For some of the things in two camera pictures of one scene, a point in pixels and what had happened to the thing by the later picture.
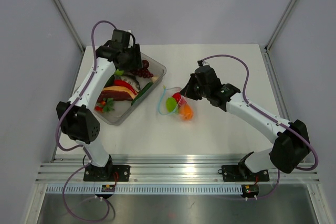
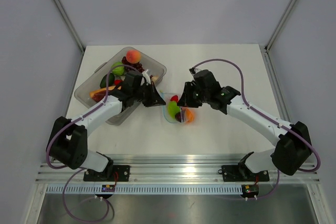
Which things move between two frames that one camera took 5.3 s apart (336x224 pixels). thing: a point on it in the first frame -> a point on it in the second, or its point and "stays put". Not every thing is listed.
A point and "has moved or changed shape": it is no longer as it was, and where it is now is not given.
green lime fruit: [171, 104] has moved or changed shape
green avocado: [110, 82] stays put
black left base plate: [107, 173] stays put
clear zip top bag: [171, 101] has moved or changed shape
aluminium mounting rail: [180, 170] stays put
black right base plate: [234, 173] stays put
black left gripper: [136, 63] -> [156, 100]
